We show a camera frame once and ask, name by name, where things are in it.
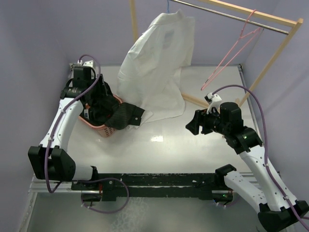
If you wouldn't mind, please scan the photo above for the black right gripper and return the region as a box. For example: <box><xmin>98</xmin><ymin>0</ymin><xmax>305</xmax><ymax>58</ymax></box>
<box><xmin>186</xmin><ymin>105</ymin><xmax>230</xmax><ymax>135</ymax></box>

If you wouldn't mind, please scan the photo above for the dark pinstriped shirt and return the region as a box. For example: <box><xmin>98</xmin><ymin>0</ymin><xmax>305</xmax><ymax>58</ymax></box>
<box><xmin>80</xmin><ymin>89</ymin><xmax>145</xmax><ymax>130</ymax></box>

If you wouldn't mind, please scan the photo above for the white shirt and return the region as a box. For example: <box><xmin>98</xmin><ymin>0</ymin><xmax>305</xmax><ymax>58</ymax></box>
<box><xmin>117</xmin><ymin>10</ymin><xmax>195</xmax><ymax>124</ymax></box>

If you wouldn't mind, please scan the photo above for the pink wire hanger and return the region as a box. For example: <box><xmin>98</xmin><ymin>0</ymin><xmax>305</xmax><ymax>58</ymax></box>
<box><xmin>200</xmin><ymin>9</ymin><xmax>262</xmax><ymax>91</ymax></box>

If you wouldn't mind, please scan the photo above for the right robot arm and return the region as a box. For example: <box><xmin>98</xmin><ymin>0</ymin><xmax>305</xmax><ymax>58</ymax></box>
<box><xmin>185</xmin><ymin>102</ymin><xmax>309</xmax><ymax>232</ymax></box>

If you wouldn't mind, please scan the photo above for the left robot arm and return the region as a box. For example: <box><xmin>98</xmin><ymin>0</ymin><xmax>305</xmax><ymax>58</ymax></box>
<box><xmin>28</xmin><ymin>66</ymin><xmax>106</xmax><ymax>189</ymax></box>

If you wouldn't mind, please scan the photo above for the pink plastic laundry basket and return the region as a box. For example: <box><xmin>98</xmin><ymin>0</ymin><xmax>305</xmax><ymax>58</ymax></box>
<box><xmin>78</xmin><ymin>93</ymin><xmax>124</xmax><ymax>139</ymax></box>

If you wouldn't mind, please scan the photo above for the wooden clothes rack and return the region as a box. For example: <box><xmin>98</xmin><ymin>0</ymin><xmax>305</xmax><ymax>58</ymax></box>
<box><xmin>129</xmin><ymin>0</ymin><xmax>304</xmax><ymax>108</ymax></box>

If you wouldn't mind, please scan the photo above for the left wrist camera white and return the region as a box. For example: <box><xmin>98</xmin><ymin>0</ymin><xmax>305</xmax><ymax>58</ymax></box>
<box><xmin>74</xmin><ymin>60</ymin><xmax>96</xmax><ymax>80</ymax></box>

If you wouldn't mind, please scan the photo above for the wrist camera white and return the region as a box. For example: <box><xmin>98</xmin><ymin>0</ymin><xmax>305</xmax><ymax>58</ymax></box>
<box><xmin>74</xmin><ymin>60</ymin><xmax>96</xmax><ymax>80</ymax></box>
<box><xmin>204</xmin><ymin>92</ymin><xmax>222</xmax><ymax>114</ymax></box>

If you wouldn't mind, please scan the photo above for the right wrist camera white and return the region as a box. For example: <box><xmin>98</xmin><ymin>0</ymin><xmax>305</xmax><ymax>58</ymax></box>
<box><xmin>204</xmin><ymin>92</ymin><xmax>222</xmax><ymax>114</ymax></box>

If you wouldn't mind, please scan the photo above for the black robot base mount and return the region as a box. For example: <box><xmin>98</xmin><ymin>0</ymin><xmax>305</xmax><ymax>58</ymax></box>
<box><xmin>71</xmin><ymin>173</ymin><xmax>229</xmax><ymax>202</ymax></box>

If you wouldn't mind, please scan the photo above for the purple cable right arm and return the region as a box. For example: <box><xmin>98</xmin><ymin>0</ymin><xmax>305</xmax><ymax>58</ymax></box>
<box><xmin>211</xmin><ymin>84</ymin><xmax>309</xmax><ymax>229</ymax></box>

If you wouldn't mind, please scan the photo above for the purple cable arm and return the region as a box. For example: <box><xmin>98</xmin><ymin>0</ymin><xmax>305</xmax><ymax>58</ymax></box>
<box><xmin>44</xmin><ymin>55</ymin><xmax>101</xmax><ymax>194</ymax></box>
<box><xmin>211</xmin><ymin>84</ymin><xmax>309</xmax><ymax>229</ymax></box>

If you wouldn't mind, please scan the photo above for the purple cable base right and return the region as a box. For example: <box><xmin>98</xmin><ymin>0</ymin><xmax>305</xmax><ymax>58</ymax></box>
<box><xmin>214</xmin><ymin>191</ymin><xmax>240</xmax><ymax>208</ymax></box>

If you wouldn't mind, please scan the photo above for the purple cable base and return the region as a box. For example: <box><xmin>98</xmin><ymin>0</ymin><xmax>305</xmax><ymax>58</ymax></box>
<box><xmin>214</xmin><ymin>191</ymin><xmax>240</xmax><ymax>208</ymax></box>
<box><xmin>81</xmin><ymin>178</ymin><xmax>130</xmax><ymax>214</ymax></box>

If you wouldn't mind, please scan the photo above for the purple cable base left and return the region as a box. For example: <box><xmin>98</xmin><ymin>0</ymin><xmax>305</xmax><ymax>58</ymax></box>
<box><xmin>81</xmin><ymin>178</ymin><xmax>130</xmax><ymax>214</ymax></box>

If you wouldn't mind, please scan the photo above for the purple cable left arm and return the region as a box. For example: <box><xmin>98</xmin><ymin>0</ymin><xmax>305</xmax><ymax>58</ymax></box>
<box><xmin>44</xmin><ymin>55</ymin><xmax>101</xmax><ymax>194</ymax></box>

